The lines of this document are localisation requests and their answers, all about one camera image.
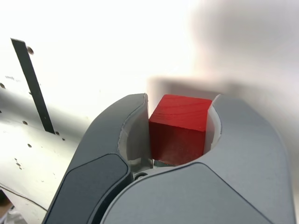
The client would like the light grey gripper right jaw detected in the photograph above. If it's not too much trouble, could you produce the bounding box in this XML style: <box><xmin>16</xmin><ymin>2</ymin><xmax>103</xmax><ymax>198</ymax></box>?
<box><xmin>100</xmin><ymin>93</ymin><xmax>295</xmax><ymax>224</ymax></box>

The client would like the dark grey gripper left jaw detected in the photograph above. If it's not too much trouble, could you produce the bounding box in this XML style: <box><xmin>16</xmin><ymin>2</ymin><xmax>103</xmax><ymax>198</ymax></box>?
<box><xmin>43</xmin><ymin>92</ymin><xmax>155</xmax><ymax>224</ymax></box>

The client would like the red cube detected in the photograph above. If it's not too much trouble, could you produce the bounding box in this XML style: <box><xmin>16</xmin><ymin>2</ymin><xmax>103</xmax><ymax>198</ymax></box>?
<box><xmin>148</xmin><ymin>94</ymin><xmax>213</xmax><ymax>167</ymax></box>

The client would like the black tape strip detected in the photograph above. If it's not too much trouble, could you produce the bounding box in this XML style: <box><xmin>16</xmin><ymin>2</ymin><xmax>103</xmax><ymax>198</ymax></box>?
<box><xmin>10</xmin><ymin>37</ymin><xmax>56</xmax><ymax>135</ymax></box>

